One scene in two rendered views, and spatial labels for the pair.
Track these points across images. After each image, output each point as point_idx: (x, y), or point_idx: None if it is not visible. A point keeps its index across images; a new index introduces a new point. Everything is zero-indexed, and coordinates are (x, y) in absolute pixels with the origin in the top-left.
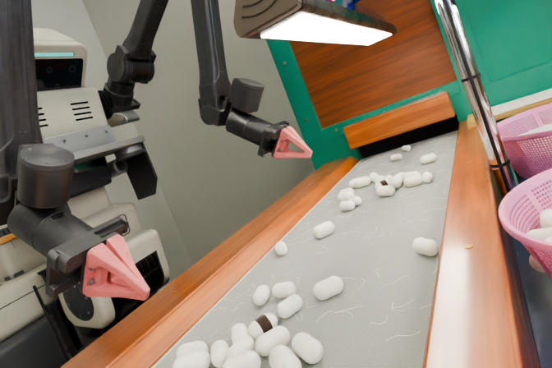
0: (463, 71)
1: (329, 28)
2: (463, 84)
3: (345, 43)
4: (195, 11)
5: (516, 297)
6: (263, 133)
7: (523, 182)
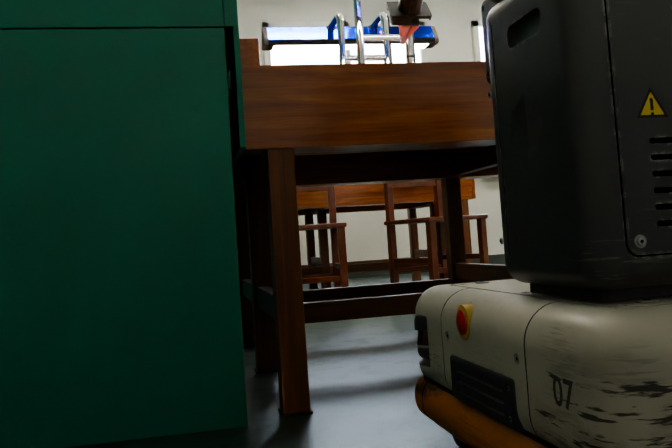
0: (413, 52)
1: None
2: (412, 57)
3: None
4: None
5: None
6: (426, 4)
7: None
